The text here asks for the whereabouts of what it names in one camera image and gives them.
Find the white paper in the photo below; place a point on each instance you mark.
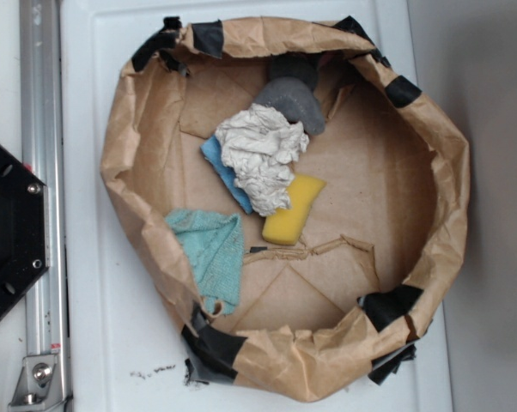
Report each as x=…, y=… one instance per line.
x=260, y=145

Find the yellow sponge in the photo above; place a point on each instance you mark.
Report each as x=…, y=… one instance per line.
x=286, y=225

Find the brown paper bag bin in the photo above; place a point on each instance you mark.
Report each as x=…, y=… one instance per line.
x=383, y=242

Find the teal microfibre cloth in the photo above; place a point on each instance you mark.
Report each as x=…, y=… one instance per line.
x=214, y=246

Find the blue sponge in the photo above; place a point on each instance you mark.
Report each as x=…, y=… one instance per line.
x=212, y=152

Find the white tray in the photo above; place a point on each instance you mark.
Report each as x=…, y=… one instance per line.
x=126, y=354

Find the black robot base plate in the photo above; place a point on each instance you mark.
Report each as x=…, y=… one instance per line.
x=23, y=254

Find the metal corner bracket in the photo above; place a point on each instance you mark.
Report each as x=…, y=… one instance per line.
x=39, y=385

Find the aluminium rail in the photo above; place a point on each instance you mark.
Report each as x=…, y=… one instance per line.
x=47, y=313

